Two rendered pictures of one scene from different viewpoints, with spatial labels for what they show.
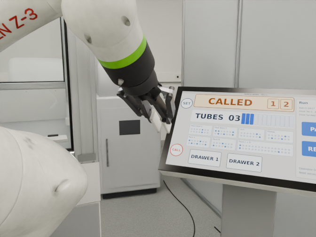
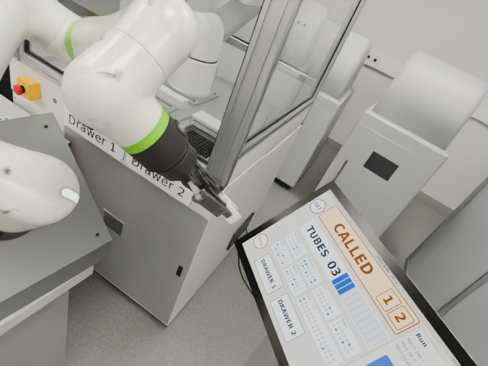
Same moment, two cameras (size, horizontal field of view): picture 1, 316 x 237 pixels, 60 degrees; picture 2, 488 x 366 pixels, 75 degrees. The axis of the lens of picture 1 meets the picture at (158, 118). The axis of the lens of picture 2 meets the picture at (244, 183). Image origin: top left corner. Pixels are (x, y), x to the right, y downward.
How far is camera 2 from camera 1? 0.52 m
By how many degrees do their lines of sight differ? 40
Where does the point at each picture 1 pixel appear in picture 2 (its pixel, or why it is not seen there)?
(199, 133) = (290, 247)
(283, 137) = (346, 343)
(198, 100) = (329, 214)
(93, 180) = not seen: hidden behind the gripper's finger
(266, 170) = (291, 348)
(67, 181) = (19, 210)
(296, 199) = not seen: outside the picture
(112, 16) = (78, 114)
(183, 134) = (280, 233)
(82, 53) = (250, 82)
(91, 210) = (200, 221)
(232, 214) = not seen: hidden behind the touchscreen
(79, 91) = (232, 118)
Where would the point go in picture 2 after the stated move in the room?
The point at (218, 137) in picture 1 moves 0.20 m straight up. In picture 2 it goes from (298, 269) to (343, 207)
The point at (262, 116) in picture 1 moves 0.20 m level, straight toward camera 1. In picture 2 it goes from (358, 298) to (273, 310)
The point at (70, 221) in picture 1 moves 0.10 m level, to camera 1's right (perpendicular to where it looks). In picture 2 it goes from (182, 216) to (197, 235)
